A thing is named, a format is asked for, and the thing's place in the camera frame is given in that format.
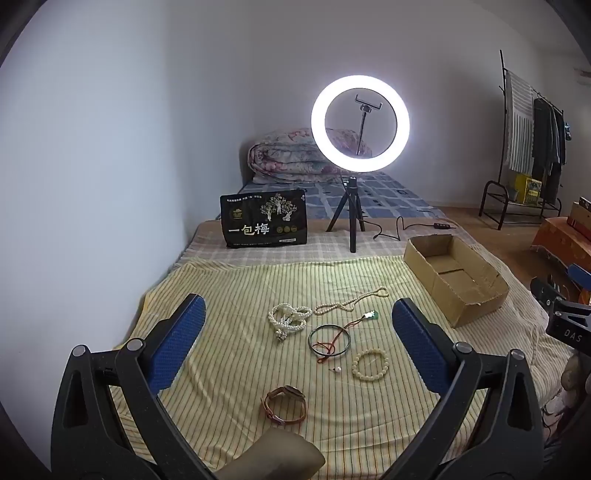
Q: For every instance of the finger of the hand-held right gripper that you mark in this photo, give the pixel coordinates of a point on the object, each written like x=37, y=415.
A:
x=581, y=275
x=542, y=290

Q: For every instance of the dark hanging clothes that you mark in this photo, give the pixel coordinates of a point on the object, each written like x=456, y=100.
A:
x=549, y=138

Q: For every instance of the yellow striped cloth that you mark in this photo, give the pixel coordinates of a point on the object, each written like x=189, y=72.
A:
x=221, y=323

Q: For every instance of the orange covered low table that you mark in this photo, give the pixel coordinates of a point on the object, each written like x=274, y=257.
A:
x=558, y=240

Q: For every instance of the dark bangle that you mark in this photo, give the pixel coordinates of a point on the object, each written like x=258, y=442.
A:
x=312, y=346

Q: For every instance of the black clothes rack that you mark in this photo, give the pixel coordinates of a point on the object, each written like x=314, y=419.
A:
x=489, y=189

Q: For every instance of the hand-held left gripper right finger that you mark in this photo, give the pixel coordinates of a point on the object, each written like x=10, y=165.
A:
x=415, y=341

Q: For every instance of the black tripod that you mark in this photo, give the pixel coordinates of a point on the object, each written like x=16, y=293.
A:
x=352, y=203

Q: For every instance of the blue patterned bedsheet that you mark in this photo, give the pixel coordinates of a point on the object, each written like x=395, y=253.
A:
x=392, y=198

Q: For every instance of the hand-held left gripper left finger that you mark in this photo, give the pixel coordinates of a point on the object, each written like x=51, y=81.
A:
x=182, y=339

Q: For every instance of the long cardboard carton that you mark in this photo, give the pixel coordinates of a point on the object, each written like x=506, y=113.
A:
x=581, y=217

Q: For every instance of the black snack bag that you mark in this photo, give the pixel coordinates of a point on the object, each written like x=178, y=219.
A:
x=263, y=221

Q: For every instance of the cardboard box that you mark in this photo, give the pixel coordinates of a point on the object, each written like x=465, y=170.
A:
x=480, y=295

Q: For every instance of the striped towel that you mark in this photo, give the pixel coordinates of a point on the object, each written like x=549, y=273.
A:
x=519, y=124

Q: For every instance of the folded floral quilt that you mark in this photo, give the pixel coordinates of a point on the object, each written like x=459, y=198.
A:
x=286, y=157

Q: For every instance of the yellow box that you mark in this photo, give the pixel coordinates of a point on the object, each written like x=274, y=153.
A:
x=528, y=189

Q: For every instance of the beige plaid sheet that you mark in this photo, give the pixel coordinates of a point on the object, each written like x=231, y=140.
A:
x=323, y=244

